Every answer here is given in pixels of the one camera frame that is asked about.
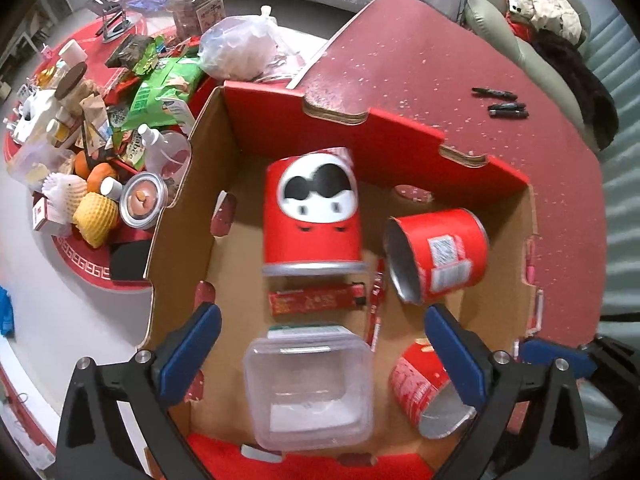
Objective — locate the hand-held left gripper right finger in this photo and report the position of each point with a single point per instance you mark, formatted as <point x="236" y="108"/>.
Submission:
<point x="455" y="360"/>

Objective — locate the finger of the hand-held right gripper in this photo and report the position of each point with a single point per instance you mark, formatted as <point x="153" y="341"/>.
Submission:
<point x="545" y="352"/>

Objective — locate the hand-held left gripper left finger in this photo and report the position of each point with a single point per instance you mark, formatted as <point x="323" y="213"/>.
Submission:
<point x="192" y="355"/>

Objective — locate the red can with chips print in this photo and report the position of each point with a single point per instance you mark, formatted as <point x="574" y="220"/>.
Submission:
<point x="415" y="385"/>

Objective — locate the thin red stick packet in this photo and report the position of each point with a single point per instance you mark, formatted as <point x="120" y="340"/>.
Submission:
<point x="375" y="310"/>

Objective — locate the red can with white label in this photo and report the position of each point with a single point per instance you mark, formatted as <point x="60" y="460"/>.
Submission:
<point x="450" y="255"/>

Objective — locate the clear plastic container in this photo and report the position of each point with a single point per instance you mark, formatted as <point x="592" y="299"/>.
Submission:
<point x="310" y="385"/>

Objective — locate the red can with face print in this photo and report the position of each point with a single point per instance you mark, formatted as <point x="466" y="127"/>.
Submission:
<point x="310" y="240"/>

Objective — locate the red cardboard box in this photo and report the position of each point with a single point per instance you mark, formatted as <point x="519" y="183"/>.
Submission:
<point x="240" y="185"/>

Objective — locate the red patterned tablecloth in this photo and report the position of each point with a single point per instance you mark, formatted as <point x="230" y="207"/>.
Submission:
<point x="90" y="270"/>

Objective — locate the round metal tin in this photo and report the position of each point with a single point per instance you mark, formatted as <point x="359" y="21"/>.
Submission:
<point x="142" y="200"/>

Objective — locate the fruit in yellow foam net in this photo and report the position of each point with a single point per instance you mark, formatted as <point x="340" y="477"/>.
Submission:
<point x="95" y="215"/>

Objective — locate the blue cloth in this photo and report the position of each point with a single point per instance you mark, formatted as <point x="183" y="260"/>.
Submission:
<point x="5" y="310"/>

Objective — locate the clear plastic bottle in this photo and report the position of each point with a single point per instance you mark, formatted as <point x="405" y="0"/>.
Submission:
<point x="172" y="155"/>

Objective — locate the orange fruit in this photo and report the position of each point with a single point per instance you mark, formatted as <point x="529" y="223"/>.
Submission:
<point x="100" y="175"/>

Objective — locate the green striped rug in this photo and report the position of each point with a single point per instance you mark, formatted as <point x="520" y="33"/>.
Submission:
<point x="620" y="160"/>

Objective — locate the fruit in white foam net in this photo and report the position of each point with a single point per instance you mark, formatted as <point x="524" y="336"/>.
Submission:
<point x="60" y="192"/>

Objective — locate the white spray bottle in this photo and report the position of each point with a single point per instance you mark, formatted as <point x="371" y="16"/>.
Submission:
<point x="150" y="140"/>

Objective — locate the dark fringed garment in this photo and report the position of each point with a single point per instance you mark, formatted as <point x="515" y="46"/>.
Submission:
<point x="585" y="90"/>

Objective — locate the brown paper bag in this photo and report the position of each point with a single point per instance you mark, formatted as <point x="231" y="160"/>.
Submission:
<point x="92" y="105"/>

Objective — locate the green snack packet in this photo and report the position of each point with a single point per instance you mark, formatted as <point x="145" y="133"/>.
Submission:
<point x="165" y="85"/>

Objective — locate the white teapot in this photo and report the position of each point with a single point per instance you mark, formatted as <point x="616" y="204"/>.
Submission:
<point x="35" y="110"/>

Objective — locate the dark snack packet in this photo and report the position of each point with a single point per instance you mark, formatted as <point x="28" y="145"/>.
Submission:
<point x="130" y="50"/>

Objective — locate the clear plastic bag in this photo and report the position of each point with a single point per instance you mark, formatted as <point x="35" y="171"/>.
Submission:
<point x="240" y="45"/>

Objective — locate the white cup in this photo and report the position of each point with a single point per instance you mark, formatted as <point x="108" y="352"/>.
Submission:
<point x="72" y="52"/>

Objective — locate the beige armchair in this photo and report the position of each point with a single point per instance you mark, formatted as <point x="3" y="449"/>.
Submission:
<point x="487" y="15"/>

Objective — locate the glass jar with wooden lid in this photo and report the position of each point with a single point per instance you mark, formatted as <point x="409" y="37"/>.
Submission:
<point x="197" y="10"/>

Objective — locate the floral patterned garment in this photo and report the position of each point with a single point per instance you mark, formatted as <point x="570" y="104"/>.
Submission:
<point x="550" y="5"/>

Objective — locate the black metal stand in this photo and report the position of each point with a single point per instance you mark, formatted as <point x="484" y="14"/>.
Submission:
<point x="112" y="15"/>

